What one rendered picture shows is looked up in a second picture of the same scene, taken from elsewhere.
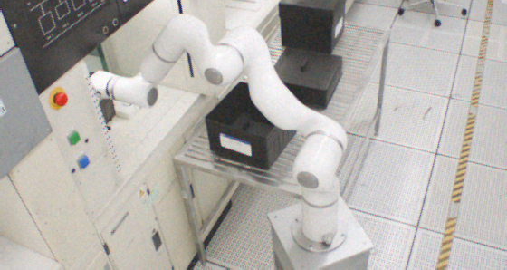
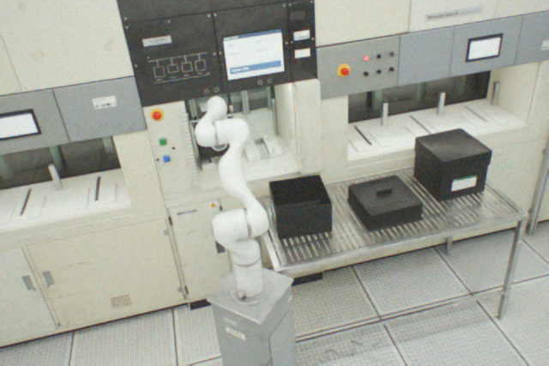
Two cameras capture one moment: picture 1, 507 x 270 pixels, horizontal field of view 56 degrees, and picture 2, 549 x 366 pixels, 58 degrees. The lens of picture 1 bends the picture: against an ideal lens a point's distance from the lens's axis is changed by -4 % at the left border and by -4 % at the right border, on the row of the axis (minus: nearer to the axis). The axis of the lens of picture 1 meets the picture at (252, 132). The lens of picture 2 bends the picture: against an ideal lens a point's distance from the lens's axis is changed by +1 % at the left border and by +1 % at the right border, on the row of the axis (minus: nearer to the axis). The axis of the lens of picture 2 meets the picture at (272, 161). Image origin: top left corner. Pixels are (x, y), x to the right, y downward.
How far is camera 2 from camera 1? 154 cm
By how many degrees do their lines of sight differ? 42
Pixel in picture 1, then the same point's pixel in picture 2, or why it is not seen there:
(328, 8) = (442, 159)
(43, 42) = (153, 81)
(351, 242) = (253, 309)
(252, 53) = (229, 135)
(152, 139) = not seen: hidden behind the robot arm
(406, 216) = not seen: outside the picture
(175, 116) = (268, 174)
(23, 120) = (127, 115)
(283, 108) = (225, 177)
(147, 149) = not seen: hidden behind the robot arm
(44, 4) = (159, 61)
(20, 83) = (129, 95)
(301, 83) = (363, 202)
